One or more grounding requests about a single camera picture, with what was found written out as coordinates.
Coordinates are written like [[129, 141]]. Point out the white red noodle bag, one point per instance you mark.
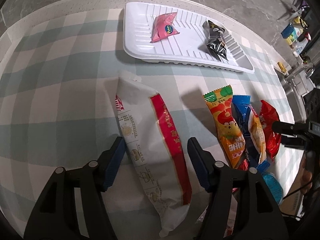
[[155, 149]]

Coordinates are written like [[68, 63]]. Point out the teal round packet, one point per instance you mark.
[[274, 187]]

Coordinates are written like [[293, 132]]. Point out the checkered tablecloth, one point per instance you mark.
[[59, 73]]

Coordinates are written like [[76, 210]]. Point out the pink snack packet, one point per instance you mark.
[[163, 27]]

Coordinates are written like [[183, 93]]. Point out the black snack packet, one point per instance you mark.
[[216, 44]]

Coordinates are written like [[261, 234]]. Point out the person's right hand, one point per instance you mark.
[[305, 179]]

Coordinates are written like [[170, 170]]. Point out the white spray bottle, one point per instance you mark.
[[298, 47]]

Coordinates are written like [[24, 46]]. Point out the red snack packet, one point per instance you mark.
[[268, 115]]

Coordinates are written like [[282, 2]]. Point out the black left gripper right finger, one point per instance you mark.
[[241, 205]]

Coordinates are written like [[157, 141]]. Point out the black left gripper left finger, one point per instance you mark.
[[71, 206]]

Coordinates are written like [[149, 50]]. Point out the chrome faucet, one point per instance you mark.
[[306, 68]]

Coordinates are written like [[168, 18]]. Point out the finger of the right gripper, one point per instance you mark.
[[293, 142], [289, 129]]

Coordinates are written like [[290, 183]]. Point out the blue sponge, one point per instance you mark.
[[288, 32]]

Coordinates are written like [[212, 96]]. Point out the blue snack packet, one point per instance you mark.
[[252, 130]]

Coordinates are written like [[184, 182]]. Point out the yellow sponge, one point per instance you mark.
[[282, 68]]

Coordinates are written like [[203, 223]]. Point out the white plastic tray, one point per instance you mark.
[[189, 46]]

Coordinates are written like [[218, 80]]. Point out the orange green snack packet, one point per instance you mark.
[[219, 103]]

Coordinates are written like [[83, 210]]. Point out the stainless sink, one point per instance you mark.
[[295, 100]]

